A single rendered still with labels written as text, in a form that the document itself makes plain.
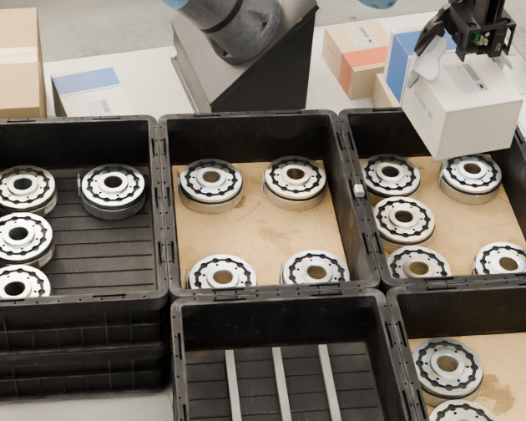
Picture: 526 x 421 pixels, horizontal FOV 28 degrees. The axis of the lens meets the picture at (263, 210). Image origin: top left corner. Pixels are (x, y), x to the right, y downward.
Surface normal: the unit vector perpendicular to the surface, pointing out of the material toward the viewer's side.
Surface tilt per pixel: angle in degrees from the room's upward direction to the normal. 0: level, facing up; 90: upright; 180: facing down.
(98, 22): 0
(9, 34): 0
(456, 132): 90
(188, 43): 44
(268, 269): 0
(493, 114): 90
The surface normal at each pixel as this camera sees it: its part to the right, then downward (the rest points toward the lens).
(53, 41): 0.05, -0.72
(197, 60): -0.62, -0.39
